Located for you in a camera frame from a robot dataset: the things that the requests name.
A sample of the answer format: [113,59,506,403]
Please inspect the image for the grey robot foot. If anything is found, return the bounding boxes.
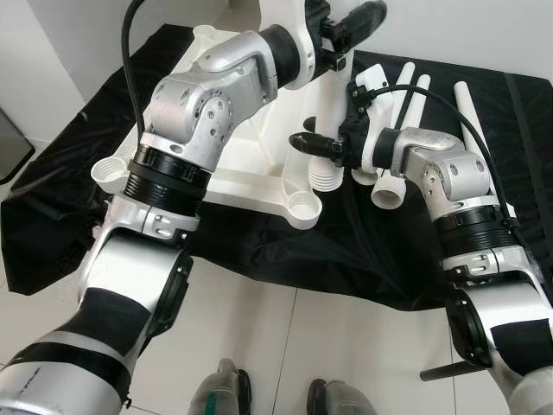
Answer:
[307,379,381,415]
[188,359,251,415]

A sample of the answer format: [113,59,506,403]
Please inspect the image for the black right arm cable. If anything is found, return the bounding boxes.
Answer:
[350,80,524,256]

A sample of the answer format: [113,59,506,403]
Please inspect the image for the white plastic table leg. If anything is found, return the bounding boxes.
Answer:
[453,81,519,227]
[372,74,431,208]
[350,61,417,187]
[308,43,351,193]

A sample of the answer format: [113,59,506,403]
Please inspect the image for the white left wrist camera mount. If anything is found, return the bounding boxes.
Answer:
[283,0,335,89]

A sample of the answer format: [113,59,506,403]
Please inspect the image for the grey robot left foot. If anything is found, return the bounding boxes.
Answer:
[188,359,251,415]

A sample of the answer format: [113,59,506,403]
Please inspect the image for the white plastic children table top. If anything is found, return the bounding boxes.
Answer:
[91,24,364,230]

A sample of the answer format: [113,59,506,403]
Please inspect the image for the black table cloth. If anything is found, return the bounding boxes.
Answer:
[0,24,553,314]

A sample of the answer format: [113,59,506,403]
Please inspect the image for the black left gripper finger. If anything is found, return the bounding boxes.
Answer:
[342,0,389,42]

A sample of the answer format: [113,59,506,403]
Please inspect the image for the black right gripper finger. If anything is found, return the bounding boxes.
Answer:
[289,131,345,163]

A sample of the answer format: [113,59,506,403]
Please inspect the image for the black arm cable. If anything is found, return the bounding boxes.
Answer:
[350,80,524,256]
[121,0,152,144]

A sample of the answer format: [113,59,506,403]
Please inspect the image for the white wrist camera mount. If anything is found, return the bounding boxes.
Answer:
[350,66,400,187]
[283,0,335,89]

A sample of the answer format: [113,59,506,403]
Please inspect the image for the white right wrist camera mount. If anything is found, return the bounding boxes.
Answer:
[350,66,400,187]

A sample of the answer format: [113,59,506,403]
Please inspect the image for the grey robot right foot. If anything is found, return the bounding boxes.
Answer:
[307,379,381,415]

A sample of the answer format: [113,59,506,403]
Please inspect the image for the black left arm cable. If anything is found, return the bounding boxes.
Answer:
[121,0,152,144]

